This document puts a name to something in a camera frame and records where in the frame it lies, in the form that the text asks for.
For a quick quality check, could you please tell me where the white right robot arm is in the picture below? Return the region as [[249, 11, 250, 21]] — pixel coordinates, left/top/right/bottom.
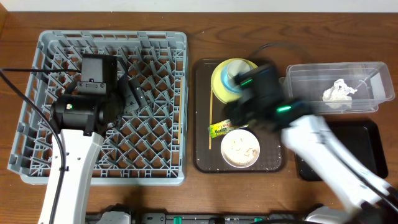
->
[[223, 94, 397, 223]]

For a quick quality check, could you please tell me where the green orange snack wrapper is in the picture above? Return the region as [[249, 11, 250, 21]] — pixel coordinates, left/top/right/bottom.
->
[[208, 119, 248, 139]]

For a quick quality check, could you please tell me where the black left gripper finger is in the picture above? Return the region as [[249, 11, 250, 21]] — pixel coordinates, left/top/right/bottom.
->
[[129, 78, 148, 108], [124, 93, 139, 113]]

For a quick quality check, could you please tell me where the white tissue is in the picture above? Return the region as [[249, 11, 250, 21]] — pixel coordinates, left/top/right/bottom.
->
[[322, 79, 357, 101]]

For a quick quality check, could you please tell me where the cream white cup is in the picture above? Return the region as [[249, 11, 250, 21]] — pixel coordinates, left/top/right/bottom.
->
[[226, 59, 252, 80]]

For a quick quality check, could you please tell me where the yellow-green plate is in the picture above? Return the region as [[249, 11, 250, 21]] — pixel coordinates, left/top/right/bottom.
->
[[211, 58, 257, 104]]

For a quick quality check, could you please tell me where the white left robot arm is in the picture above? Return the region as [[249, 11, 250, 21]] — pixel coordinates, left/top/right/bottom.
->
[[39, 54, 147, 223]]

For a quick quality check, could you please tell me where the black waste tray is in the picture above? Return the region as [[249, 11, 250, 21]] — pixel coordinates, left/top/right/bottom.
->
[[294, 120, 389, 182]]

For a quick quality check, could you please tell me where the dark brown serving tray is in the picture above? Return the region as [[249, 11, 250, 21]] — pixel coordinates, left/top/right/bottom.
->
[[193, 58, 285, 174]]

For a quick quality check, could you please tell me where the clear plastic waste bin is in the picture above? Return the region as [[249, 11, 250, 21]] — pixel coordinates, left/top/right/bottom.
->
[[279, 62, 395, 114]]

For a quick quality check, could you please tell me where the white bowl with food residue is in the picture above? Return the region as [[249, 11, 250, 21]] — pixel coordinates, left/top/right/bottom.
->
[[220, 129, 260, 169]]

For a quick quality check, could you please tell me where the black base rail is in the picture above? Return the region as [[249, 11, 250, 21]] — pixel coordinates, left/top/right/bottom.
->
[[85, 203, 307, 224]]

